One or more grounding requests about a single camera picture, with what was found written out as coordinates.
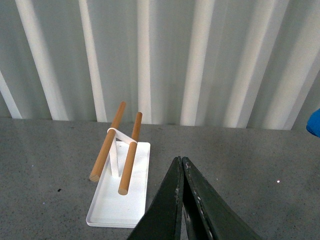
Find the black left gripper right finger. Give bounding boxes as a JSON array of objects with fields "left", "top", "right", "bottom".
[{"left": 182, "top": 157, "right": 261, "bottom": 240}]

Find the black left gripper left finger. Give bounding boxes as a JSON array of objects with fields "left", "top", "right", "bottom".
[{"left": 128, "top": 156, "right": 184, "bottom": 240}]

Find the blue microfiber cloth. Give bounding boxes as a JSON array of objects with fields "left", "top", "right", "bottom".
[{"left": 306, "top": 109, "right": 320, "bottom": 138}]

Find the right wooden rack rod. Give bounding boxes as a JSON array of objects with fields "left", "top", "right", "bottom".
[{"left": 118, "top": 112, "right": 143, "bottom": 196}]

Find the wooden rack rod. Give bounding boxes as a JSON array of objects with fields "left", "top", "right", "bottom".
[
  {"left": 89, "top": 101, "right": 126, "bottom": 182},
  {"left": 118, "top": 112, "right": 143, "bottom": 196}
]

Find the white towel rack stand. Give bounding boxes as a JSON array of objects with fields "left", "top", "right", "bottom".
[{"left": 86, "top": 128, "right": 151, "bottom": 228}]

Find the left wooden rack rod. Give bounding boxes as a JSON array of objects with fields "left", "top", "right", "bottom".
[{"left": 89, "top": 101, "right": 126, "bottom": 182}]

